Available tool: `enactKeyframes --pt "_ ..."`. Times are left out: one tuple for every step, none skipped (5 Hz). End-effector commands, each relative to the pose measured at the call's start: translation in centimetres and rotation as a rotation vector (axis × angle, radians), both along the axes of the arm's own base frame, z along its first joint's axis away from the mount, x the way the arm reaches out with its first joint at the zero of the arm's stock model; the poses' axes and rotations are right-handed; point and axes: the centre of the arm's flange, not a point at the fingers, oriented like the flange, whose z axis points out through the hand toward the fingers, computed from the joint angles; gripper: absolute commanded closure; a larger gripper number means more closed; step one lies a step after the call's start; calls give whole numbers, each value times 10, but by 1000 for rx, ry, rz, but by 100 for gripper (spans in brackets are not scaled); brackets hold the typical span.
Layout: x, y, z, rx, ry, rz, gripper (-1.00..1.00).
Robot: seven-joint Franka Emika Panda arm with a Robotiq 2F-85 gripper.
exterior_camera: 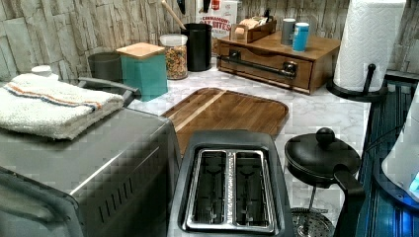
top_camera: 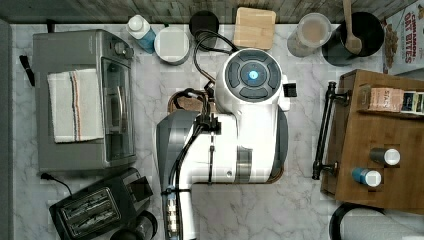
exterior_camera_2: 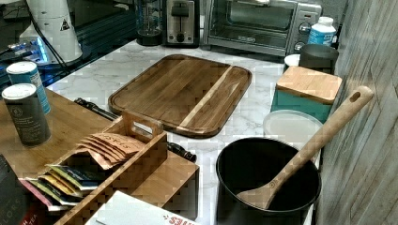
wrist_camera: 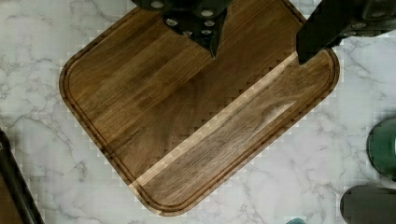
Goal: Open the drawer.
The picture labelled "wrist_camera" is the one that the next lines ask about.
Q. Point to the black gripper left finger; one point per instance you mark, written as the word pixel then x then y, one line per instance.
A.
pixel 199 20

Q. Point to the wooden cutting board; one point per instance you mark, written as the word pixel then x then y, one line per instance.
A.
pixel 176 122

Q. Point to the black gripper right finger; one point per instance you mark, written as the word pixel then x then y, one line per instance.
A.
pixel 334 20

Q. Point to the stainless toaster oven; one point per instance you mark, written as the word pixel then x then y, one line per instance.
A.
pixel 17 188

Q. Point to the teal canister with wooden lid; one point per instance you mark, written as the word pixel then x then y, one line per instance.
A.
pixel 381 148

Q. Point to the grey cylindrical cup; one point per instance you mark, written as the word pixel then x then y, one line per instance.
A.
pixel 369 205

